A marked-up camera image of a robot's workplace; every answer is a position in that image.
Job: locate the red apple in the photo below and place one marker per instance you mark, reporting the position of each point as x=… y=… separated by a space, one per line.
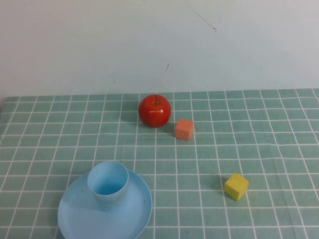
x=154 y=112

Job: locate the orange foam cube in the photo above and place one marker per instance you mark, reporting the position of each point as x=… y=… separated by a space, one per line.
x=184 y=129

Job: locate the yellow foam cube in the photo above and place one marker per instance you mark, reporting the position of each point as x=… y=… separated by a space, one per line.
x=235 y=188

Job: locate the light blue plastic cup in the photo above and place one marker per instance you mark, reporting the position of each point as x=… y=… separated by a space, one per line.
x=109 y=184

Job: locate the green checkered tablecloth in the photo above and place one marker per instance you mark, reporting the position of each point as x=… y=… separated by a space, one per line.
x=74 y=137

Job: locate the light blue plastic plate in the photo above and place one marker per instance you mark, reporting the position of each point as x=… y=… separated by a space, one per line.
x=107 y=221

